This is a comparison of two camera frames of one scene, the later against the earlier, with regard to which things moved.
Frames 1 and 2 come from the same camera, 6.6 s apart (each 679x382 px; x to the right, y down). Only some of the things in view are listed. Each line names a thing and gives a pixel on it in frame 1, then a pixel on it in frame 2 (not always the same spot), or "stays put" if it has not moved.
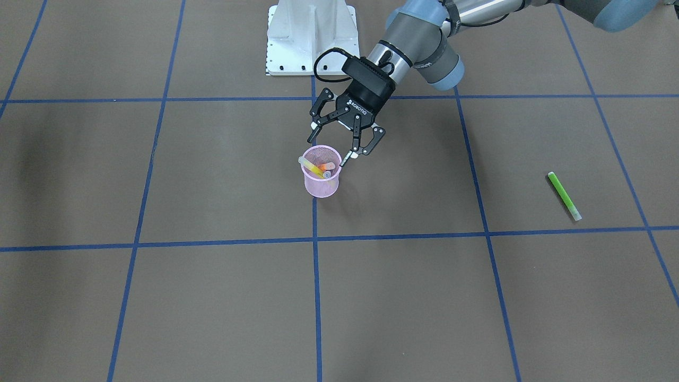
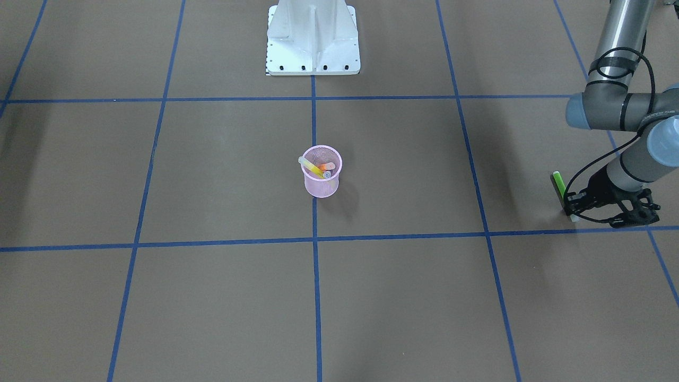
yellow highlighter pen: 312,167 stays put
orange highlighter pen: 327,166 stays put
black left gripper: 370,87 -> 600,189
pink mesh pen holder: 315,185 stays put
